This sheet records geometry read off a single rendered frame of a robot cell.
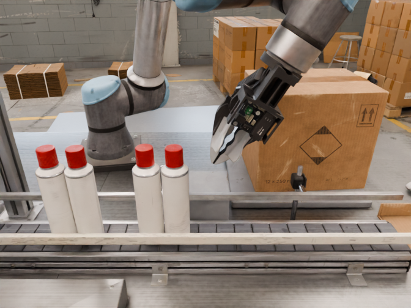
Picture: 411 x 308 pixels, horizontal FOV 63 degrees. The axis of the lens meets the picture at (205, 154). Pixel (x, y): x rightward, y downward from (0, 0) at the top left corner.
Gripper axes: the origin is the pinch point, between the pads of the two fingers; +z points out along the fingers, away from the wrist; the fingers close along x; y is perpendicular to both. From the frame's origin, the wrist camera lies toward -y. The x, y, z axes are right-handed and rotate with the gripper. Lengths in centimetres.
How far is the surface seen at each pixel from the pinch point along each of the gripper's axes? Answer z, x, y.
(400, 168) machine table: -9, 62, -37
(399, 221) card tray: -3, 50, -11
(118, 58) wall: 155, -95, -531
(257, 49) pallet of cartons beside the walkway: 7, 62, -337
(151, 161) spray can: 6.3, -10.0, 1.7
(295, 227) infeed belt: 7.3, 24.1, -2.7
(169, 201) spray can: 11.6, -3.5, 2.9
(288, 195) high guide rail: 1.5, 18.2, -2.8
